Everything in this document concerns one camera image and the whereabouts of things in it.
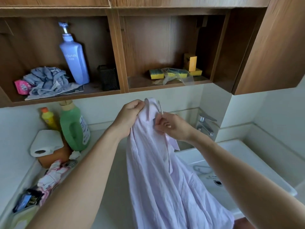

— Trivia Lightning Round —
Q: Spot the pink packet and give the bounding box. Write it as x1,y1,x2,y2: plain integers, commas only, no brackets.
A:
14,80,32,95

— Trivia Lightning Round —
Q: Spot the blue pump bottle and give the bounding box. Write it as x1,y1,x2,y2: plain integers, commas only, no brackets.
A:
58,22,90,85

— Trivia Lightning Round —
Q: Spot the pink and white crumpled bag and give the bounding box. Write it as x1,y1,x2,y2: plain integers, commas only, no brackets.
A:
37,160,69,206

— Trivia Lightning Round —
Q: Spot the white sink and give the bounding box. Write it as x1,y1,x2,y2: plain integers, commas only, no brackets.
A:
175,139,298,218

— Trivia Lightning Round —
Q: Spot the wooden cabinet door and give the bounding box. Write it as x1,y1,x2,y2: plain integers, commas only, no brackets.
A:
232,0,305,96

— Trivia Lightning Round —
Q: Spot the person's right hand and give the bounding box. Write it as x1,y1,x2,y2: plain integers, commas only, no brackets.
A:
154,112,196,143

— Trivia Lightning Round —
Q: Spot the white toilet paper roll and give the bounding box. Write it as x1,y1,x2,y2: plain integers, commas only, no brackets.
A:
30,130,64,158

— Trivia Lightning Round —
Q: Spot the flat grey magazine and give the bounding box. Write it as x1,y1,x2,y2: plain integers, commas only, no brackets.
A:
24,84,84,101

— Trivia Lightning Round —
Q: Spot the black mesh holder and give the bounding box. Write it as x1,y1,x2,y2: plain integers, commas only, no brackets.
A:
97,64,120,91

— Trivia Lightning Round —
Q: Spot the clear plastic bag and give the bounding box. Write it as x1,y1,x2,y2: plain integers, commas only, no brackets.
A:
152,68,195,86

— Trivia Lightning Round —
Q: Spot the orange container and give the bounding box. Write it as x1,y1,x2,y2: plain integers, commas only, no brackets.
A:
38,138,72,169

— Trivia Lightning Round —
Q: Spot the wooden wall cabinet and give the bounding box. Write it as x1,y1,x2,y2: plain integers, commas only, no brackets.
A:
0,0,271,108

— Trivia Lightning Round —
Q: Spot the person's right forearm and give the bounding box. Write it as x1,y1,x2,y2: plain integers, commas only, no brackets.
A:
188,132,305,229

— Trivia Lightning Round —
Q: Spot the black and blue packet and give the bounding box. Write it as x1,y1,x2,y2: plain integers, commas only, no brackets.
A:
12,188,44,214

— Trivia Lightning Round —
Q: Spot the yellow box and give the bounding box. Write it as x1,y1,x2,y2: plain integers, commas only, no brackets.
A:
184,53,198,72

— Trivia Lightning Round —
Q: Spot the lilac shirt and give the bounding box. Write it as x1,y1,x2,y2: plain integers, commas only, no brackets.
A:
126,98,235,229

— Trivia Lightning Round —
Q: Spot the person's left forearm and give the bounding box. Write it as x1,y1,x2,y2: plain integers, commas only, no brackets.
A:
26,127,130,229

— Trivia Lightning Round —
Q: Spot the pale yellow plastic bag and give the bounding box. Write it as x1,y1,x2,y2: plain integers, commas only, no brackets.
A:
8,205,40,229

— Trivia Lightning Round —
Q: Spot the grey-blue crumpled cloth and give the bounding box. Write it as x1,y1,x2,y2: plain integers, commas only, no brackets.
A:
23,67,69,96

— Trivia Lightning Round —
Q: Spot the person's left hand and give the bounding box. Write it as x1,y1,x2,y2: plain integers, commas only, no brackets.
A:
112,100,145,140

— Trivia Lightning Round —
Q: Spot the chrome faucet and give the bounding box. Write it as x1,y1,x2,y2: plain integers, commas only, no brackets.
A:
196,113,218,141

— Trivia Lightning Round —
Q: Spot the green detergent bottle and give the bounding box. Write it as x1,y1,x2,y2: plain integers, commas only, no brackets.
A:
59,100,91,152

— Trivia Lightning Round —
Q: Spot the yellow bottle with orange cap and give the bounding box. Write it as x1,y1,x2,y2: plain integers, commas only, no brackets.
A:
41,107,59,131

